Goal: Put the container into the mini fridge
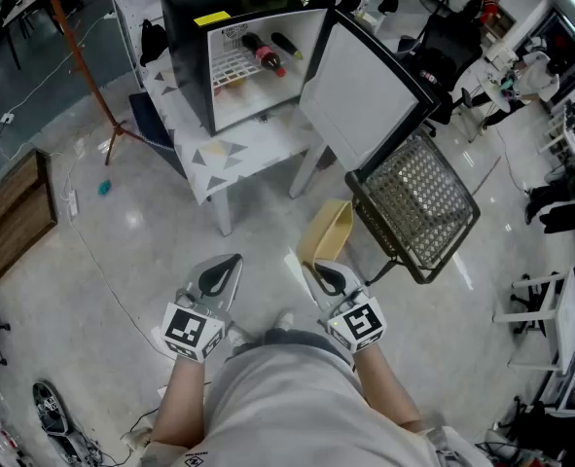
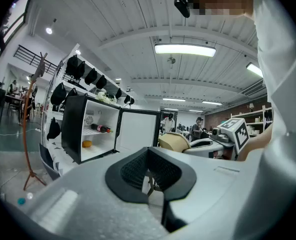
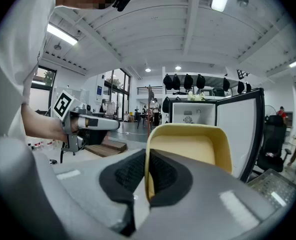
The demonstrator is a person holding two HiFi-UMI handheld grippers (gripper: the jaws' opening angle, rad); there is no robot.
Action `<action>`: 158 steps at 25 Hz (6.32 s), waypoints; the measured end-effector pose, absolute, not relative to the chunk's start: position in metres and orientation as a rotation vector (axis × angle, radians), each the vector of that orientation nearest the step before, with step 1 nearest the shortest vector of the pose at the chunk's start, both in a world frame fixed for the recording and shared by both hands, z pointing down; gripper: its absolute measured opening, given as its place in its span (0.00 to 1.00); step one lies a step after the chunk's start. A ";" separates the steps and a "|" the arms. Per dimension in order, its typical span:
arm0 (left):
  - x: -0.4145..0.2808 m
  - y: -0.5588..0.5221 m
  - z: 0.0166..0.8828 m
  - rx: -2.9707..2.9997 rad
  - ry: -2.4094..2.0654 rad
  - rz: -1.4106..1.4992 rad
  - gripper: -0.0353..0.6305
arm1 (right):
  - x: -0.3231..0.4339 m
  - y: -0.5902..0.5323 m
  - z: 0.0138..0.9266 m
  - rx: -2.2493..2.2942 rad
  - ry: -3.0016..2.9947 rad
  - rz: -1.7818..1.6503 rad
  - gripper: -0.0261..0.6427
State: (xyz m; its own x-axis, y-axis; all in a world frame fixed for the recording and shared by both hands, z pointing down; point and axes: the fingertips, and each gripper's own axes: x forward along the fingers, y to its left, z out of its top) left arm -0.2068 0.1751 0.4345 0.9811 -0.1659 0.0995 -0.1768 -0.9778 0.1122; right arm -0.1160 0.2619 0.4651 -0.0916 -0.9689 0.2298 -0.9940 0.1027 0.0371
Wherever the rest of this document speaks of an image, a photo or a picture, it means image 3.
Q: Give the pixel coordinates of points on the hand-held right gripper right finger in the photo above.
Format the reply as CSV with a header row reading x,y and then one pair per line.
x,y
208,199

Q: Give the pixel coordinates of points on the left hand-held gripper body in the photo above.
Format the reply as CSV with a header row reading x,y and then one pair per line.
x,y
62,105

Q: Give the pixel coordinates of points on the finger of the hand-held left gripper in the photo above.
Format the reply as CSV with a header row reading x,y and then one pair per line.
x,y
105,124

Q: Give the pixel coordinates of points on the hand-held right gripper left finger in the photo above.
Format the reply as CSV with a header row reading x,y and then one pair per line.
x,y
82,184

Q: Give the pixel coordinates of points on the yellow plastic container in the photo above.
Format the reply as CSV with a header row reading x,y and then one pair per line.
x,y
187,144

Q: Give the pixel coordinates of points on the white mini fridge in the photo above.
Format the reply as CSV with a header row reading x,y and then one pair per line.
x,y
238,124

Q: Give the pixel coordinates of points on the person's left forearm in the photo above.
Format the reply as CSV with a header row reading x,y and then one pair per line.
x,y
42,126

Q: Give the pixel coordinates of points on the person's left hand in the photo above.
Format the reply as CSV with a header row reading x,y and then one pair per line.
x,y
73,125

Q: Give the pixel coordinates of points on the wooden step platform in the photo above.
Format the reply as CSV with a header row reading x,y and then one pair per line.
x,y
107,147

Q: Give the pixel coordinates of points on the black framed window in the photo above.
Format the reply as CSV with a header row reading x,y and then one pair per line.
x,y
43,84

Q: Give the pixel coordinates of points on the glass entrance doors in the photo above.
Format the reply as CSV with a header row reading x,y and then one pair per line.
x,y
117,94

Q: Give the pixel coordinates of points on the group of clear bottles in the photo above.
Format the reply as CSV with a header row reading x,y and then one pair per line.
x,y
41,144

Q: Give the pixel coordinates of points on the red coat stand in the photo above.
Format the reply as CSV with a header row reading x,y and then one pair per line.
x,y
150,109

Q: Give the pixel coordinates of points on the person's white shirt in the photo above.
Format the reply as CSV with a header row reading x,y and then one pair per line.
x,y
15,59

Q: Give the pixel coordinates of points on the metal mesh tray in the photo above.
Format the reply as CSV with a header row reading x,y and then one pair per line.
x,y
275,186

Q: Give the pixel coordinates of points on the black office chair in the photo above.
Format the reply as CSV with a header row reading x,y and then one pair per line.
x,y
273,144

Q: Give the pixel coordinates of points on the row of black bags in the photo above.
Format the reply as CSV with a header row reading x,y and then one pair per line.
x,y
188,81

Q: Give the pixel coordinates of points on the white cloth bundle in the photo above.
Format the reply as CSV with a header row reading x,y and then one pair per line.
x,y
195,96

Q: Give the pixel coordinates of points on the black standing fan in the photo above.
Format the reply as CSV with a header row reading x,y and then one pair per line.
x,y
270,111

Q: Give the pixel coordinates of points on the white storage rack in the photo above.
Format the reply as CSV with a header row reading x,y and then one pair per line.
x,y
210,77

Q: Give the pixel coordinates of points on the blue wall poster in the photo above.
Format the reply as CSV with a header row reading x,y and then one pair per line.
x,y
99,92

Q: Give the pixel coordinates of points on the black head-worn camera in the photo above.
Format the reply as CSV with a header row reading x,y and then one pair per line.
x,y
122,1

